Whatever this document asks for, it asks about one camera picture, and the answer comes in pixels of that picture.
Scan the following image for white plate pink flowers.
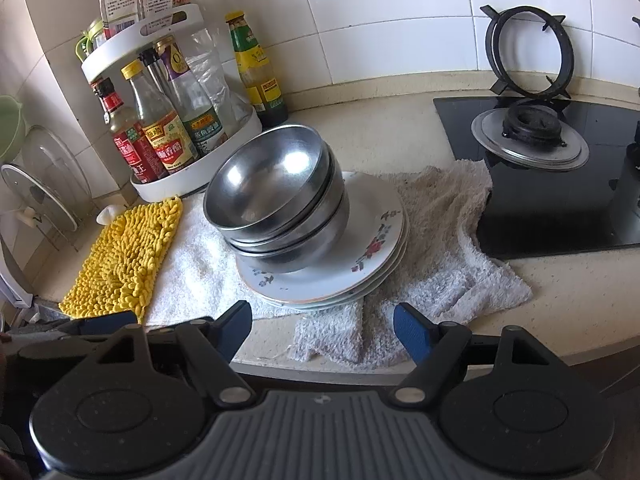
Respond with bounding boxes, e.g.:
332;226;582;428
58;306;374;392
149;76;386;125
240;200;408;307
250;210;411;312

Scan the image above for yellow chenille mat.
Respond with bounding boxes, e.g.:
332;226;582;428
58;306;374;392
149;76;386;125
59;196;183;322

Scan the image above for red-capped soy sauce bottle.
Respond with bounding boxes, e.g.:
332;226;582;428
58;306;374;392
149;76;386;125
91;77;168;184

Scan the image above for white terry towel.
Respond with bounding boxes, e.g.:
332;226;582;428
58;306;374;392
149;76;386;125
145;160;533;366

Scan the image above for white-rimmed glass pot lid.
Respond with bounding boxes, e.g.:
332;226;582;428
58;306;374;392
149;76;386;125
0;162;77;233

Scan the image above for clear glass pot lid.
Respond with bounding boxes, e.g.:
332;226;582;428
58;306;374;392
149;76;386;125
22;125;96;221

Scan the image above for purple-labelled clear bottle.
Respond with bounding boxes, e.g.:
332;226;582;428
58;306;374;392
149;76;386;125
154;35;223;158

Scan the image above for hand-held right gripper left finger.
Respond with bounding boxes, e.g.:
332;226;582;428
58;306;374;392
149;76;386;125
94;300;253;407

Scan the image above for gold-rimmed floral plate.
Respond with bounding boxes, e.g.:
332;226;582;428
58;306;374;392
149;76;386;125
235;170;405;302

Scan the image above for yellow-capped vinegar bottle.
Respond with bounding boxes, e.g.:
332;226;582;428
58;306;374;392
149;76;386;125
121;60;200;171

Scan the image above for white rotating condiment rack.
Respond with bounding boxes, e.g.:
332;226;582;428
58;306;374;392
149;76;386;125
80;2;263;203

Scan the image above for small steel bowl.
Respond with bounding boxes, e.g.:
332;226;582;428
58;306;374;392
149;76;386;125
202;125;332;232
230;180;351;274

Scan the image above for green plastic cup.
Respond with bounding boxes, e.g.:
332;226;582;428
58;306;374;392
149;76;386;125
75;19;108;58

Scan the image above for clear plastic bag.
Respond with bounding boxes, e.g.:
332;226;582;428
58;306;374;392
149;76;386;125
190;27;251;128

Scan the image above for green plastic basin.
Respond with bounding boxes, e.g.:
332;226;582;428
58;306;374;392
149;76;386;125
0;95;26;161

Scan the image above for large steel bowl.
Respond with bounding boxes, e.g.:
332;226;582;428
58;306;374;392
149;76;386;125
220;160;347;254

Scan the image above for green yellow labelled oil bottle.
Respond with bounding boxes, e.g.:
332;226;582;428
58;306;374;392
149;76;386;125
225;10;289;128

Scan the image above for black iron pan support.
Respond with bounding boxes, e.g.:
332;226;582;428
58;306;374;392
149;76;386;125
480;5;573;101

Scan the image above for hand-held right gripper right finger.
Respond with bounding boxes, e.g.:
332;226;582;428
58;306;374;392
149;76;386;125
392;302;551;407

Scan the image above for black glass gas stove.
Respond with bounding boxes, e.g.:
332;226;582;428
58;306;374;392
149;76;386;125
432;95;640;261

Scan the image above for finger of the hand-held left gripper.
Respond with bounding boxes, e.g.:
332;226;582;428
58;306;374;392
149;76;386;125
15;310;138;348

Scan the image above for gas burner with steel ring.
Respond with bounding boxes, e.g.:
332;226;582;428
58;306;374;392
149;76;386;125
471;102;591;172

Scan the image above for wire lid rack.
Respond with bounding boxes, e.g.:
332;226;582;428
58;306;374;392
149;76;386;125
12;195;103;253

